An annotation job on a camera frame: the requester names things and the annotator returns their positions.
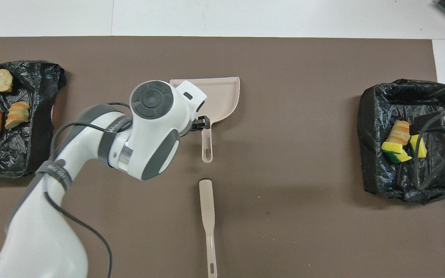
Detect pale crusty toy bread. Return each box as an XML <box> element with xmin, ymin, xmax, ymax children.
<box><xmin>386</xmin><ymin>120</ymin><xmax>413</xmax><ymax>146</ymax></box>

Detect yellow and green sponge piece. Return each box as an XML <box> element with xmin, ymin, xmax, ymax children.
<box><xmin>409</xmin><ymin>133</ymin><xmax>427</xmax><ymax>158</ymax></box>
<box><xmin>381</xmin><ymin>141</ymin><xmax>413</xmax><ymax>164</ymax></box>

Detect striped toy bread piece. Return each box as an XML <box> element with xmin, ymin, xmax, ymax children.
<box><xmin>0</xmin><ymin>69</ymin><xmax>14</xmax><ymax>93</ymax></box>

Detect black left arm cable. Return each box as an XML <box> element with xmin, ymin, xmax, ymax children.
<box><xmin>43</xmin><ymin>102</ymin><xmax>133</xmax><ymax>278</ymax></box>

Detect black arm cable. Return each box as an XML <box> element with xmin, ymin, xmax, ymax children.
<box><xmin>43</xmin><ymin>102</ymin><xmax>133</xmax><ymax>278</ymax></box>
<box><xmin>413</xmin><ymin>108</ymin><xmax>445</xmax><ymax>190</ymax></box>

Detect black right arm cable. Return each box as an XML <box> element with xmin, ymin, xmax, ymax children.
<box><xmin>413</xmin><ymin>108</ymin><xmax>445</xmax><ymax>190</ymax></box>

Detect black bag lined bin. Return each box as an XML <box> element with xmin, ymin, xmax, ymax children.
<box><xmin>0</xmin><ymin>60</ymin><xmax>67</xmax><ymax>178</ymax></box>
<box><xmin>357</xmin><ymin>79</ymin><xmax>445</xmax><ymax>205</ymax></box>

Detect toy croissant piece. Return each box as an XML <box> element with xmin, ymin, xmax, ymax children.
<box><xmin>5</xmin><ymin>102</ymin><xmax>31</xmax><ymax>130</ymax></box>

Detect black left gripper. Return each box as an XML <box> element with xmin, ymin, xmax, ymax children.
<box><xmin>191</xmin><ymin>115</ymin><xmax>211</xmax><ymax>132</ymax></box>

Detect beige hand brush black bristles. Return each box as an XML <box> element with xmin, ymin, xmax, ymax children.
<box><xmin>199</xmin><ymin>179</ymin><xmax>218</xmax><ymax>278</ymax></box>

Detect beige plastic dustpan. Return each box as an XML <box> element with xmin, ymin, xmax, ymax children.
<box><xmin>170</xmin><ymin>76</ymin><xmax>241</xmax><ymax>164</ymax></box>

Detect brown table mat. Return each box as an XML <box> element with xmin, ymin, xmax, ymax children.
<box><xmin>0</xmin><ymin>36</ymin><xmax>445</xmax><ymax>278</ymax></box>

